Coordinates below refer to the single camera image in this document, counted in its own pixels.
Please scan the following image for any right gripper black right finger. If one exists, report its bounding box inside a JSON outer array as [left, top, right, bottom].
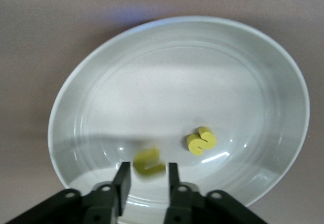
[[164, 162, 266, 224]]

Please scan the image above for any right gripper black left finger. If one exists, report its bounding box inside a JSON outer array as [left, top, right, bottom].
[[6, 161, 133, 224]]

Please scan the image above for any yellow foam letter u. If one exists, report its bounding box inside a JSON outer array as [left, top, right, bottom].
[[133, 146, 167, 178]]

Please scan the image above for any yellow foam letter s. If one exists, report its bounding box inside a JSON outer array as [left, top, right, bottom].
[[186, 126, 217, 156]]

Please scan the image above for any beige round plate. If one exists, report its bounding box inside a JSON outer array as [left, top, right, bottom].
[[47, 15, 311, 208]]

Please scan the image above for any brown table mat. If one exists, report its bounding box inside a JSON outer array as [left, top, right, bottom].
[[0, 0, 324, 224]]

